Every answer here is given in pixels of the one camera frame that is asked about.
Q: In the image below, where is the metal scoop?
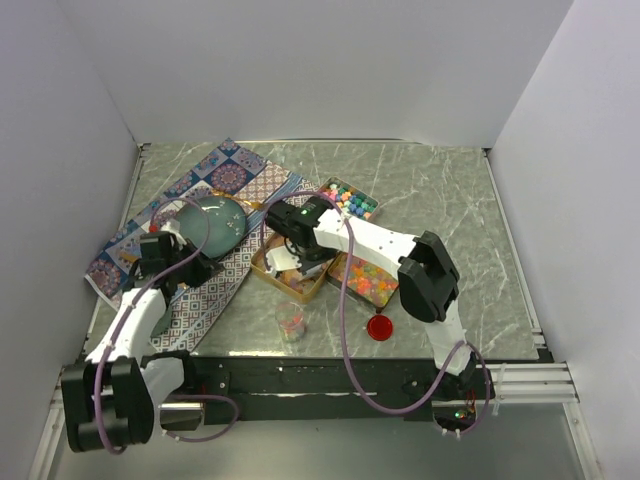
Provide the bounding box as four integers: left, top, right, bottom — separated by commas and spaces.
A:
277, 269, 320, 294

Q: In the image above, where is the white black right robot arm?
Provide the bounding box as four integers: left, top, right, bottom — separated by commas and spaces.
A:
264, 194, 473, 399

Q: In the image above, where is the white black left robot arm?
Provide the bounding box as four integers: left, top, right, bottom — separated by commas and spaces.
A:
61, 231, 221, 454

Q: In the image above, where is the gold tin of popsicle candies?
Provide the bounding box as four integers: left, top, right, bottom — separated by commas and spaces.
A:
250, 248, 333, 304

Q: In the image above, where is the dark tin of gummy candies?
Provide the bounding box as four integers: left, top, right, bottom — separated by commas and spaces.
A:
327, 253, 399, 313

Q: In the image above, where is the pink tin of star candies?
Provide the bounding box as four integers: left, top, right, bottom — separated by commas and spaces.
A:
320, 177, 379, 221

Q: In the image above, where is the teal ceramic plate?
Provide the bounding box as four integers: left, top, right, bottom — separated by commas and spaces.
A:
175, 196, 247, 259

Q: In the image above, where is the clear glass jar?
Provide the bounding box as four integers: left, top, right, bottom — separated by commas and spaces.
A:
275, 301, 306, 343

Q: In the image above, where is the gold fork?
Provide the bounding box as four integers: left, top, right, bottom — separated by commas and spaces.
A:
210, 188, 265, 211

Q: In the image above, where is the patterned paper placemat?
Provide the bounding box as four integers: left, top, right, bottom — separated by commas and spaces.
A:
85, 139, 317, 352

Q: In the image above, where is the red jar lid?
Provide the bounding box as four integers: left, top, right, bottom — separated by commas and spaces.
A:
366, 314, 394, 342

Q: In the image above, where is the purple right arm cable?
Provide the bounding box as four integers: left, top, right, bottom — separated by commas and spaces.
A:
261, 190, 493, 433

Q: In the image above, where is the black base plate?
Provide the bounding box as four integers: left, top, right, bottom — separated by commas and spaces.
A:
74, 347, 555, 426

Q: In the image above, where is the aluminium rail frame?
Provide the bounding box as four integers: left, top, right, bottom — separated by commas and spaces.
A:
27, 141, 601, 480

